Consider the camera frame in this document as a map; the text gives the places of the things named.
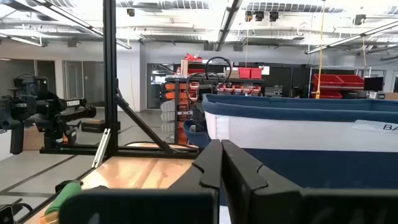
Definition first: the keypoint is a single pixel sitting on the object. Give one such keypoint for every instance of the black monitor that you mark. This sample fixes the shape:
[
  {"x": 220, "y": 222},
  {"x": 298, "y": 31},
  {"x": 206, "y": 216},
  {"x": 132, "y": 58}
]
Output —
[{"x": 373, "y": 84}]

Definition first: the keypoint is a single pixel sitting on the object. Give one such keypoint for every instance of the black shelf rack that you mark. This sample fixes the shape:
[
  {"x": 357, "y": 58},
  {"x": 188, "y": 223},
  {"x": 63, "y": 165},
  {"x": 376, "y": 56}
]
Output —
[{"x": 177, "y": 102}]

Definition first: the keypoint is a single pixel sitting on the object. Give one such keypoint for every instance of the cardboard box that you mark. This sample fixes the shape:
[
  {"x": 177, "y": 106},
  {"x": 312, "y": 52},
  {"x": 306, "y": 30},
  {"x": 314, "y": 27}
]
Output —
[{"x": 32, "y": 138}]

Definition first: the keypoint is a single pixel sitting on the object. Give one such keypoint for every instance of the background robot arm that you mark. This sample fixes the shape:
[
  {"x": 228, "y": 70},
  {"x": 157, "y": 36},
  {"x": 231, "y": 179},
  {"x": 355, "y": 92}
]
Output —
[{"x": 53, "y": 109}]

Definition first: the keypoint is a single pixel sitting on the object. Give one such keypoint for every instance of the navy fabric basket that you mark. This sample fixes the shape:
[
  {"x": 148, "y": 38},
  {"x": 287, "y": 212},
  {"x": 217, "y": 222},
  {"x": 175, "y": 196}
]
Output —
[{"x": 295, "y": 133}]

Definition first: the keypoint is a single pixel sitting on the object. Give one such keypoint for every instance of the black ceiling rail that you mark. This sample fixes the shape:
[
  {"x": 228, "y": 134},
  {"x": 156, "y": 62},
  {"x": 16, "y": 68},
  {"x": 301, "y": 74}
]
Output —
[{"x": 229, "y": 21}]

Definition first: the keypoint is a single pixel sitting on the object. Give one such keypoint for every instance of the red storage bin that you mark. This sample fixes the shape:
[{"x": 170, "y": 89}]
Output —
[
  {"x": 353, "y": 81},
  {"x": 326, "y": 81},
  {"x": 244, "y": 73},
  {"x": 256, "y": 73}
]

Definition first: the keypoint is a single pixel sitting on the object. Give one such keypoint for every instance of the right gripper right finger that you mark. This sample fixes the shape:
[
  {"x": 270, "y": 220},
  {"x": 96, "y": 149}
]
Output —
[{"x": 280, "y": 205}]

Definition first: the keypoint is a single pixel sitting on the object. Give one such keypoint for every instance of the green rectangular block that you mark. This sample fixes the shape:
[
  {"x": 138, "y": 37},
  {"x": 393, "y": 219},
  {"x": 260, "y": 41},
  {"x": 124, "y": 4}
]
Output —
[{"x": 63, "y": 196}]

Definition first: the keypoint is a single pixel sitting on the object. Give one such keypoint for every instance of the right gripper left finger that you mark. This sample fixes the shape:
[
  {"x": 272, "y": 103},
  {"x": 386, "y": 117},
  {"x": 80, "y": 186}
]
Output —
[{"x": 186, "y": 205}]

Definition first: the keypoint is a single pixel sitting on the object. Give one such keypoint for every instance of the silver-edged black bar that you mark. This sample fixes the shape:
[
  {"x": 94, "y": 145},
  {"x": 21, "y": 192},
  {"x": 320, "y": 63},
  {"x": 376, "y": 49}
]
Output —
[{"x": 101, "y": 147}]

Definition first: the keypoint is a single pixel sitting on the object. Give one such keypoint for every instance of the background station frame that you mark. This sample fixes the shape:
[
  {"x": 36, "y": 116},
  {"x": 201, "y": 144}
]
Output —
[{"x": 77, "y": 151}]

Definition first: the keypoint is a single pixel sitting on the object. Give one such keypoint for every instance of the black case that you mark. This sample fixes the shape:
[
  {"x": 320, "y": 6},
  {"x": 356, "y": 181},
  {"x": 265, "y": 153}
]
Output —
[{"x": 99, "y": 126}]

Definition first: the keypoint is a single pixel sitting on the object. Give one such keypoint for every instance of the black device at table edge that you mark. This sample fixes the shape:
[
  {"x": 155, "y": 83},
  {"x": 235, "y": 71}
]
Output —
[{"x": 110, "y": 77}]

